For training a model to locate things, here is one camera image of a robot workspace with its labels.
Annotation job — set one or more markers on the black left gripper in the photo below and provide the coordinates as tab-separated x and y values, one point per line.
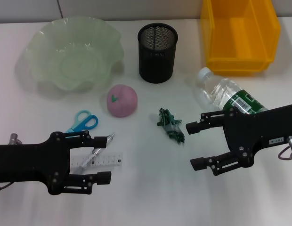
30	162

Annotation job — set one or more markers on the blue sheathed scissors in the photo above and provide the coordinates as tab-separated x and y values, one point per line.
86	121

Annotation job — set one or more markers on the silver ballpoint pen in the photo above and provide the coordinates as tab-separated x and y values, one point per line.
95	154

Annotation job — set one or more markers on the green plastic wrapper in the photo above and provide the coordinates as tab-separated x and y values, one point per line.
173	128

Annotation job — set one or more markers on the yellow plastic bin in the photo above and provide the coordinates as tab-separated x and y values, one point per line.
242	35

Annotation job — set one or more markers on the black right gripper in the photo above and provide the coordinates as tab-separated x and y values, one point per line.
254	129

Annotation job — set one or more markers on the green glass fruit plate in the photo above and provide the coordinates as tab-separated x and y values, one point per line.
73	58

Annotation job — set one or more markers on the clear green-label water bottle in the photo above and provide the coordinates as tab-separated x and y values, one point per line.
221	91

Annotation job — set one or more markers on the black mesh pen holder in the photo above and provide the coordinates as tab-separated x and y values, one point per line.
157	61

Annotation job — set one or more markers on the pink toy peach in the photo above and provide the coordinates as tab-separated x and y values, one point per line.
123	101

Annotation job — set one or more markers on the clear plastic ruler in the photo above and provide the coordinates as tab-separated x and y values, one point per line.
108	162

